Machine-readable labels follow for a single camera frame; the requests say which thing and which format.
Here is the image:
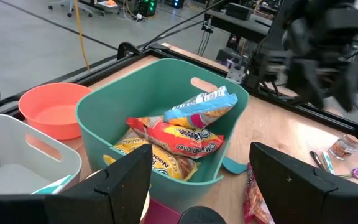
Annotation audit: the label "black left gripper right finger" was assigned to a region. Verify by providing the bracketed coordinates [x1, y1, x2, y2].
[249, 142, 358, 224]

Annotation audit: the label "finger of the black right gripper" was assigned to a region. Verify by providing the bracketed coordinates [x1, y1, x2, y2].
[287, 58, 325, 110]
[334, 62, 358, 111]

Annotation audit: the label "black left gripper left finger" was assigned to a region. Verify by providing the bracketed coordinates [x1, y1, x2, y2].
[0, 143, 154, 224]

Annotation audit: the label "teal handled utensil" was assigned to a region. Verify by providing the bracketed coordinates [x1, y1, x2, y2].
[320, 151, 336, 175]
[31, 174, 74, 195]

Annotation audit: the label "dark metal spoon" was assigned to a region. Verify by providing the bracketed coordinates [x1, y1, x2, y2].
[309, 150, 325, 170]

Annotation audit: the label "teal silicone spoon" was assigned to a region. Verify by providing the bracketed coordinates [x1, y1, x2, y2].
[221, 155, 249, 175]

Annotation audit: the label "purple label jar black lid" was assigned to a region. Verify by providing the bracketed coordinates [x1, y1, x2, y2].
[178, 205, 227, 224]

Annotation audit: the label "yellow ramen noodle pack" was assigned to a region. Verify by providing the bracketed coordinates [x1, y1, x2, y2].
[103, 130, 199, 182]

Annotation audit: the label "blue ramen noodle pack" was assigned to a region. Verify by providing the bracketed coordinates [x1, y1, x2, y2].
[163, 86, 239, 130]

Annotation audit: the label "orange ramen noodle pack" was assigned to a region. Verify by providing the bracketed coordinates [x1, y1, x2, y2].
[126, 116, 225, 160]

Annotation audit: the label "black desk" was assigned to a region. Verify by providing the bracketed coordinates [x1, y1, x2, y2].
[205, 9, 275, 43]

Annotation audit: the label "light grey plastic bin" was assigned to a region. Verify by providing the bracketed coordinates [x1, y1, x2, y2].
[0, 114, 83, 196]

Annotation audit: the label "red plastic tray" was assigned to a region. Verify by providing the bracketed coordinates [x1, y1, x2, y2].
[143, 198, 183, 224]

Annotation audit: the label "orange plastic bowl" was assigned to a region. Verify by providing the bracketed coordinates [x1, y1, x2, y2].
[18, 82, 93, 141]

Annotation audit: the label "teal plastic bin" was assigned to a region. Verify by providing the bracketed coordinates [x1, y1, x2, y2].
[75, 58, 250, 215]

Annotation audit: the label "computer tower green lights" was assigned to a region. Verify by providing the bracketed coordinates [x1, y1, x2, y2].
[134, 0, 158, 17]

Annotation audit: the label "long black cable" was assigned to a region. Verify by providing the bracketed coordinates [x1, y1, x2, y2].
[140, 0, 229, 51]

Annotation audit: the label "yellow cable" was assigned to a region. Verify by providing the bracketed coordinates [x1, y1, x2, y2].
[73, 0, 90, 72]

